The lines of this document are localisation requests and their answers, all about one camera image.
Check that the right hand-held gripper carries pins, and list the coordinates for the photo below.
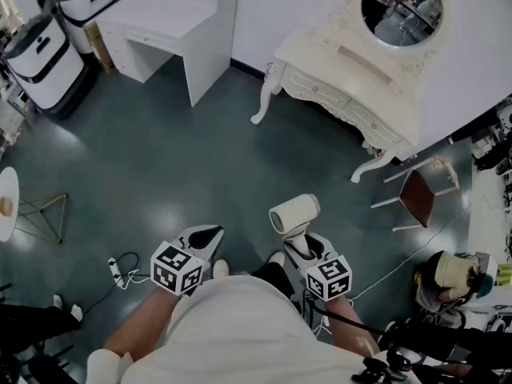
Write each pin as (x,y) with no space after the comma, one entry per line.
(329,278)

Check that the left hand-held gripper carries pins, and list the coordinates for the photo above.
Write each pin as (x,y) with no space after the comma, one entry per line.
(176,268)

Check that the white hair dryer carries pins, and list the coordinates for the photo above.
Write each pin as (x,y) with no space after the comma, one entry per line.
(294,212)

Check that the ornate white vanity table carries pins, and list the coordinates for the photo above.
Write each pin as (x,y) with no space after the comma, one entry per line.
(344,78)

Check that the person's left forearm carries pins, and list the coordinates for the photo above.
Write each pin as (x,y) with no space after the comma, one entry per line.
(144,318)

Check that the person's right forearm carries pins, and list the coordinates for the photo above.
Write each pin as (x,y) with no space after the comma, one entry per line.
(348,318)

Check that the oval vanity mirror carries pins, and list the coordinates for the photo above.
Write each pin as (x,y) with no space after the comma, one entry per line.
(402,10)

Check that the person's left white shoe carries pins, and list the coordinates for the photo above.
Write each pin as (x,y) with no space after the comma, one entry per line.
(220,269)

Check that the person's white shoe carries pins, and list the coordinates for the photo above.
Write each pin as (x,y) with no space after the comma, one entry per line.
(277,258)
(220,269)

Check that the person's right white shoe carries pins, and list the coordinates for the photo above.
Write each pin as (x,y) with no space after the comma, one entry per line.
(277,258)

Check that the person's black trousers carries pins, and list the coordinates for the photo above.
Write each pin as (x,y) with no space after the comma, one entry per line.
(276,278)

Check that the white power strip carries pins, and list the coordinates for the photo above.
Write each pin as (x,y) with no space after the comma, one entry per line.
(116,272)

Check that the person's white shirt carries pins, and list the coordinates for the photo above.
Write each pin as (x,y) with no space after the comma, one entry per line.
(240,334)

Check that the white chair brown seat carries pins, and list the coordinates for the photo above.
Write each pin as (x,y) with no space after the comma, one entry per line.
(418,198)

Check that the black body-worn device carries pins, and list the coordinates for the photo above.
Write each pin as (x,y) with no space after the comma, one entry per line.
(380,370)

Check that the white work table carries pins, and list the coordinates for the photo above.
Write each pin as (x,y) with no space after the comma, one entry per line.
(488,214)

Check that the small wooden item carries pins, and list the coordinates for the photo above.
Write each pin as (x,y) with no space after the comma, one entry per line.
(6,206)

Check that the round white side table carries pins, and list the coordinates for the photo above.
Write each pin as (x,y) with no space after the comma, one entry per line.
(7,182)

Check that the brown cardboard box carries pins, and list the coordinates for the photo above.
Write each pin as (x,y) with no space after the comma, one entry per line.
(100,48)

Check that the white desk with shelf unit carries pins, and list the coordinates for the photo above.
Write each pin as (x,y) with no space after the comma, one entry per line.
(168,18)

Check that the white black robot cart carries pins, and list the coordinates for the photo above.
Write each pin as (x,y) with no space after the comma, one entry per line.
(44,70)
(86,2)

